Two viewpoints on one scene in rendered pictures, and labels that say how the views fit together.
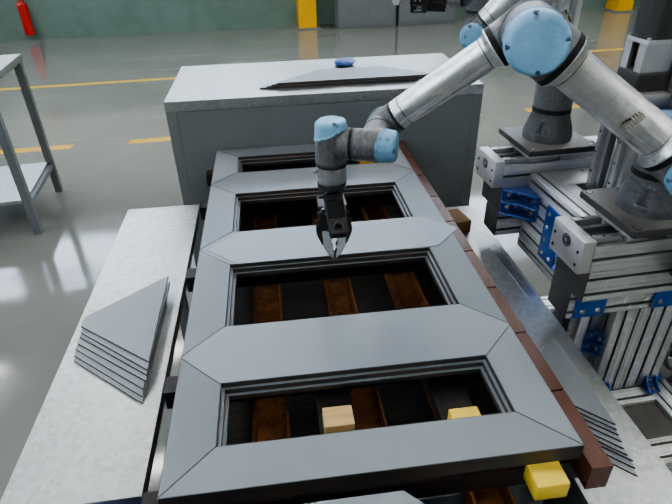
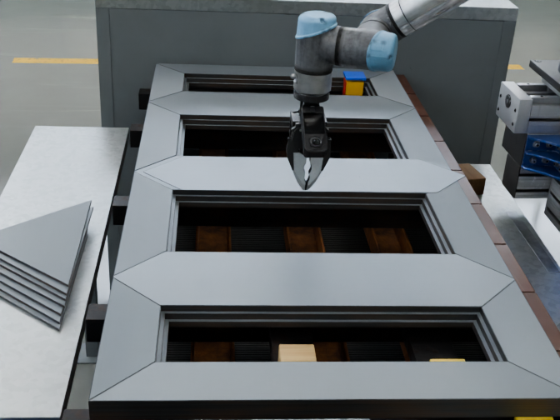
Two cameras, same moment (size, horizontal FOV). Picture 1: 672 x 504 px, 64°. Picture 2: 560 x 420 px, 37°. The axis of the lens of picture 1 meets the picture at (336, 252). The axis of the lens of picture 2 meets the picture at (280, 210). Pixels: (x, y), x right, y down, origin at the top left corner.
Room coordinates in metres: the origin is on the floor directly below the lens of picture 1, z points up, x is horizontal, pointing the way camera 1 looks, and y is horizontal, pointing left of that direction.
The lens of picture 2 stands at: (-0.41, 0.03, 1.67)
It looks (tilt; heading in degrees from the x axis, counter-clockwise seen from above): 28 degrees down; 1
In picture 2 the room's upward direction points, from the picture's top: 3 degrees clockwise
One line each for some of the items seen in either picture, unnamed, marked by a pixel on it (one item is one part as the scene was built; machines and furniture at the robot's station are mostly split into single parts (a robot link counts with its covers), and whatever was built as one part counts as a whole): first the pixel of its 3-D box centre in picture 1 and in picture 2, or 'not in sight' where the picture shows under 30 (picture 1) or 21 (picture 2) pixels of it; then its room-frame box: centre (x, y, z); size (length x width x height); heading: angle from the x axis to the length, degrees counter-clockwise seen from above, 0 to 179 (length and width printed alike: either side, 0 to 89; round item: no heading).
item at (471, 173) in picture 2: (456, 221); (466, 179); (1.69, -0.44, 0.70); 0.10 x 0.06 x 0.05; 19
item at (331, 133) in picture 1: (332, 142); (317, 42); (1.18, 0.00, 1.21); 0.09 x 0.08 x 0.11; 78
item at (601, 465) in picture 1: (456, 243); (461, 197); (1.39, -0.37, 0.80); 1.62 x 0.04 x 0.06; 6
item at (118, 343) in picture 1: (119, 335); (30, 257); (1.03, 0.55, 0.77); 0.45 x 0.20 x 0.04; 6
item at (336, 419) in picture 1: (338, 422); (297, 362); (0.72, 0.00, 0.79); 0.06 x 0.05 x 0.04; 96
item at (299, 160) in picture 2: (327, 239); (298, 166); (1.19, 0.02, 0.94); 0.06 x 0.03 x 0.09; 6
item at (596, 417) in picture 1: (565, 399); not in sight; (0.85, -0.52, 0.70); 0.39 x 0.12 x 0.04; 6
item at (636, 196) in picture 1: (653, 186); not in sight; (1.15, -0.76, 1.09); 0.15 x 0.15 x 0.10
